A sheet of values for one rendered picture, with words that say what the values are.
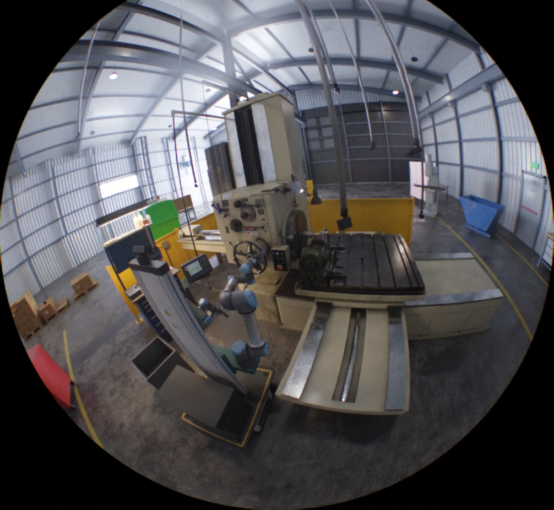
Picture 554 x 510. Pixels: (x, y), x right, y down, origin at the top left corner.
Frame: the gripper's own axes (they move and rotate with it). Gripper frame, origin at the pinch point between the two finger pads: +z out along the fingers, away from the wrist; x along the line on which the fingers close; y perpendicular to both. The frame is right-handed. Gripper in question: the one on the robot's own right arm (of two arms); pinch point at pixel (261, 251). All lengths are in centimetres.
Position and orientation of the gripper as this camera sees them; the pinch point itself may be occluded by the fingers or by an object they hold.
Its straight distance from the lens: 162.5
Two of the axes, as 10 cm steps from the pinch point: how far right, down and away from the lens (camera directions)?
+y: -5.5, -8.3, -1.2
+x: -7.4, 4.1, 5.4
